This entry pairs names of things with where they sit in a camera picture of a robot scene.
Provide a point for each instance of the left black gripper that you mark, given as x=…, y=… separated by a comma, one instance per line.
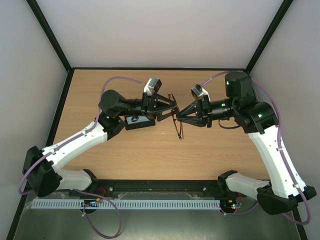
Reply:
x=150, y=104

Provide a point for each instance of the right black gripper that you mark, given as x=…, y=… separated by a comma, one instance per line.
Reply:
x=205, y=111

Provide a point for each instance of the brown sunglasses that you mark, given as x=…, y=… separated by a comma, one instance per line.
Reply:
x=178, y=125

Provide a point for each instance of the light blue cleaning cloth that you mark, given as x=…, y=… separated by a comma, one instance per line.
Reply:
x=136, y=119

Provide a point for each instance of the black glasses case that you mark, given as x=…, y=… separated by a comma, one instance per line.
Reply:
x=149, y=123

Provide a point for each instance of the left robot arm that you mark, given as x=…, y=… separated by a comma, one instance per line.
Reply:
x=44, y=168

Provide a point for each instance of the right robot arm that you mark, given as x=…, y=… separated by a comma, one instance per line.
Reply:
x=285, y=189

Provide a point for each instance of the right control board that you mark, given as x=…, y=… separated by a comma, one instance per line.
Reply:
x=232, y=204

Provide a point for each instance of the control board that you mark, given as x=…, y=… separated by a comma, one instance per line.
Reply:
x=93, y=203
x=232, y=204

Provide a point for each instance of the left control board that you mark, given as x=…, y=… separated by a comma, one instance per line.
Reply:
x=93, y=203

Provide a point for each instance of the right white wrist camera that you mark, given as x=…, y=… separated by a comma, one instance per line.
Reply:
x=198, y=92

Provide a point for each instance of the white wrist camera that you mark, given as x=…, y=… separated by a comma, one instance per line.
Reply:
x=198, y=92
x=152, y=86

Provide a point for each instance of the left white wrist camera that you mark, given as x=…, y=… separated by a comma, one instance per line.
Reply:
x=152, y=86

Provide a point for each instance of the light blue slotted cable duct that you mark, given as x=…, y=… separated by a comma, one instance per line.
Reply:
x=126, y=204

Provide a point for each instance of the black aluminium frame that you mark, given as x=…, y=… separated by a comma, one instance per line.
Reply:
x=105, y=188

